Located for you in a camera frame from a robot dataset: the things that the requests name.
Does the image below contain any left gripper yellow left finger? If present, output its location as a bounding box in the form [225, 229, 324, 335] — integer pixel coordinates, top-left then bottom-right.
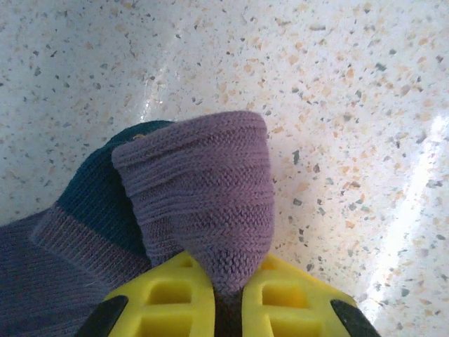
[83, 252, 215, 337]

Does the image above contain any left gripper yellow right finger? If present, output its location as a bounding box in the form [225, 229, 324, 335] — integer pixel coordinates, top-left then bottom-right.
[241, 254, 383, 337]

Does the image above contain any purple sock with teal toe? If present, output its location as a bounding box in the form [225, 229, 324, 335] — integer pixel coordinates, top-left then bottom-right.
[0, 110, 276, 337]

